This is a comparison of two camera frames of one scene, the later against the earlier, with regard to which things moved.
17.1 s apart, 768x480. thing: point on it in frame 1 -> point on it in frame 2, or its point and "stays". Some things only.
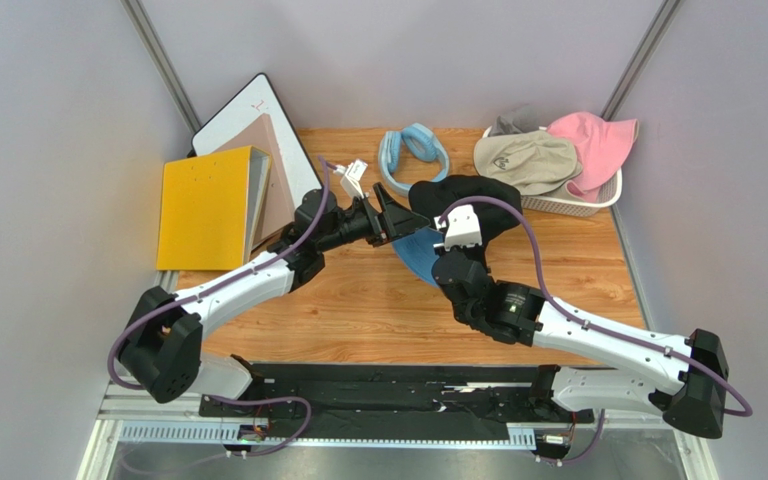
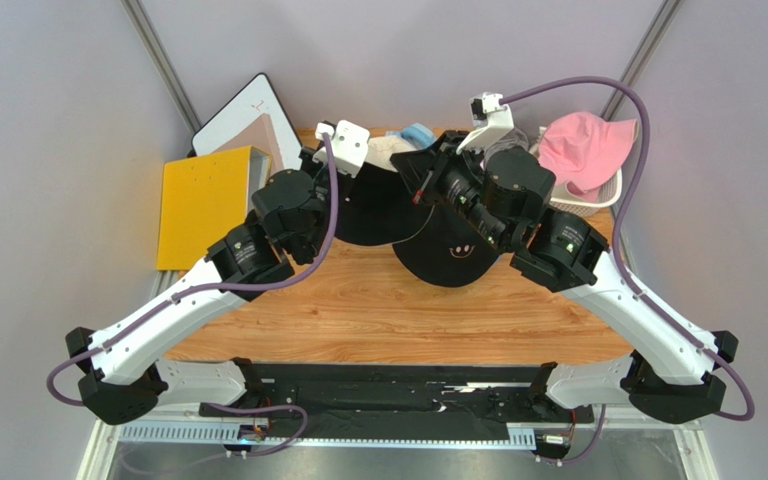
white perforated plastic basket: [569, 203] stays
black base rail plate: [397, 400] stays
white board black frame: [259, 97] stays
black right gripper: [448, 267] -> [425, 168]
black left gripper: [393, 220] -> [307, 162]
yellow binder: [210, 209] stays
